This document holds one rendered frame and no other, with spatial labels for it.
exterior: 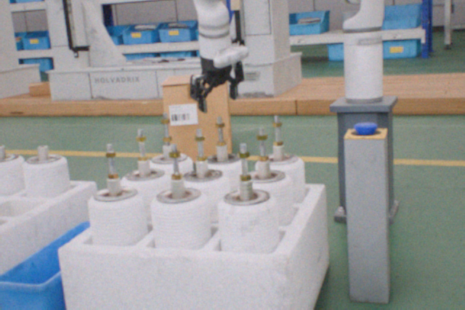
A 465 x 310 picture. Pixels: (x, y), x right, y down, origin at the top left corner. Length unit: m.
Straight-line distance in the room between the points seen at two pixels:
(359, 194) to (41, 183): 0.68
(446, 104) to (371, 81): 1.45
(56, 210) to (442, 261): 0.82
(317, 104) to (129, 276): 2.12
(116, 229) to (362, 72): 0.74
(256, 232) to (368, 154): 0.26
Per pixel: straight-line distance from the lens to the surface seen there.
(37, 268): 1.22
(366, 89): 1.48
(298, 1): 9.64
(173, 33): 6.31
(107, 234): 1.02
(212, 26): 1.33
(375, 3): 1.48
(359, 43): 1.47
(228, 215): 0.93
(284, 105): 3.04
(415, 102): 2.92
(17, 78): 4.39
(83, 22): 3.80
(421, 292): 1.21
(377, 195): 1.08
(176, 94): 2.17
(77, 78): 3.68
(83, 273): 1.04
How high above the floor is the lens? 0.55
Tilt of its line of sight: 13 degrees down
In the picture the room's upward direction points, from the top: 4 degrees counter-clockwise
